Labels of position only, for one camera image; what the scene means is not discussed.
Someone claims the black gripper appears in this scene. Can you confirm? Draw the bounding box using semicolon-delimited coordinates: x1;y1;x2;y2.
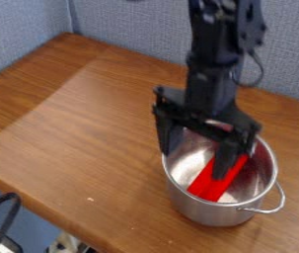
153;59;261;180

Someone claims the red plastic block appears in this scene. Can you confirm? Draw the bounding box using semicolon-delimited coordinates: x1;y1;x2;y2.
187;155;249;202

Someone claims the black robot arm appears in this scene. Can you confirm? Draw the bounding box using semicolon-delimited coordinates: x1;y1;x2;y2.
153;0;266;180

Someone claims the stainless steel pot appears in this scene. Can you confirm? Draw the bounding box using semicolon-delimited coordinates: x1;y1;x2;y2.
162;128;286;227

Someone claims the pale object under table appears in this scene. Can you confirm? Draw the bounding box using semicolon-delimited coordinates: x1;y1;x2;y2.
46;232;98;253

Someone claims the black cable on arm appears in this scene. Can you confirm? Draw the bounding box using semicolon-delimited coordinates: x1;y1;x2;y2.
233;48;265;89

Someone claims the black strap below table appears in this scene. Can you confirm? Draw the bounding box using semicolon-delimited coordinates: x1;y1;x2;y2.
0;192;23;253

